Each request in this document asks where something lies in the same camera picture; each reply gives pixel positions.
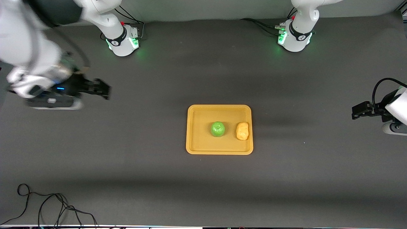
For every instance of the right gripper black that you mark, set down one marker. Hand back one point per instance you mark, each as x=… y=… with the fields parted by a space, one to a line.
x=77 y=86

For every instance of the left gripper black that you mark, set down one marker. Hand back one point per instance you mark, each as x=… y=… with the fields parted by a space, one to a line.
x=377 y=111

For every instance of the yellow potato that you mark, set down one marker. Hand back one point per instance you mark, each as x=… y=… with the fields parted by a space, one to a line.
x=242 y=131

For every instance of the green apple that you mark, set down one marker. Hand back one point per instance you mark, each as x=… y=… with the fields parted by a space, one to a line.
x=218 y=129

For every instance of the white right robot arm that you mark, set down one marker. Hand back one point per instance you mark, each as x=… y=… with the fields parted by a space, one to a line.
x=122 y=39

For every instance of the yellow plastic tray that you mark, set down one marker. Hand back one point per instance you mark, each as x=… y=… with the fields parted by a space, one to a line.
x=200 y=140

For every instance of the dark grey table mat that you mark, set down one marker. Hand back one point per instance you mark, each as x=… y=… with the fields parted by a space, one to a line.
x=203 y=190

